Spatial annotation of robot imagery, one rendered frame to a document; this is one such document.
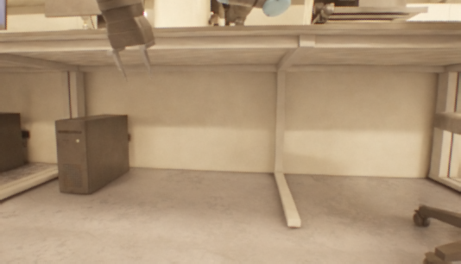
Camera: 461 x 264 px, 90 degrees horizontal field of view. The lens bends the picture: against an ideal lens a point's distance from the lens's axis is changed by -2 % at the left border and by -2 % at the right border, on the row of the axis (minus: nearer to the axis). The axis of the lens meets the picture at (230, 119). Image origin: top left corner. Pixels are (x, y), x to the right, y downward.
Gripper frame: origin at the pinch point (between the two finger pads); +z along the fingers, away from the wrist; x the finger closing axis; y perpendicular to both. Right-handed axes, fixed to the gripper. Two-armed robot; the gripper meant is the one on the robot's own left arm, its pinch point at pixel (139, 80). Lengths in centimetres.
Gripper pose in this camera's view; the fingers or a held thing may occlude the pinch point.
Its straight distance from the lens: 49.7
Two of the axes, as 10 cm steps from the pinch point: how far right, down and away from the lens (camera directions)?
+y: 0.9, -4.9, 8.7
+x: -9.8, 0.9, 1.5
